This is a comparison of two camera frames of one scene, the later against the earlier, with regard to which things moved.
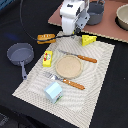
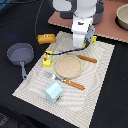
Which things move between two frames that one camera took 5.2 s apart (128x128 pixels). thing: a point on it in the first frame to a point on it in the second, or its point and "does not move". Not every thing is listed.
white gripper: (74, 15) to (82, 31)
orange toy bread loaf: (44, 38) does not move
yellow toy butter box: (47, 59) does not move
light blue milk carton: (54, 92) does not move
